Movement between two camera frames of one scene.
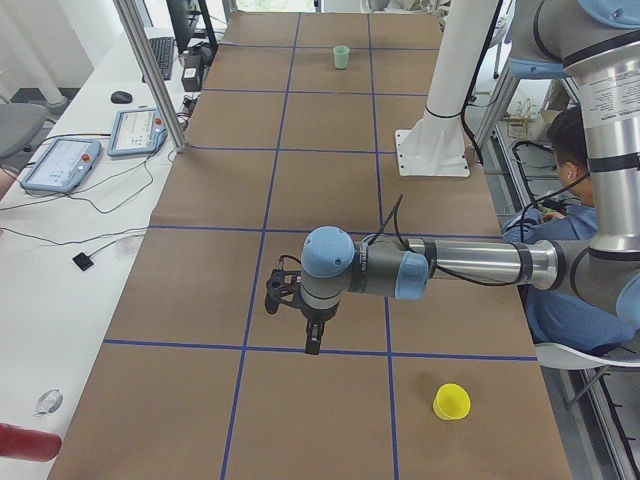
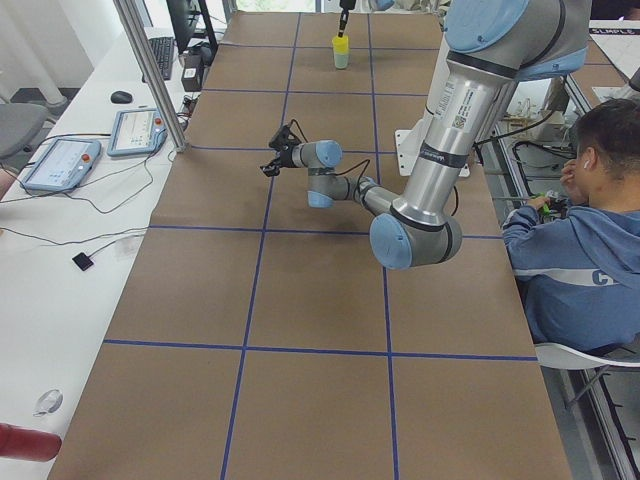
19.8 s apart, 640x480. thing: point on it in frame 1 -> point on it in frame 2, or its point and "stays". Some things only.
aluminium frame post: [155, 77] stays
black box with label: [191, 73] stays
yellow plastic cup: [452, 401] -> [340, 45]
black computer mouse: [121, 97] stays
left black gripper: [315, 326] -> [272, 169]
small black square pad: [82, 261] stays
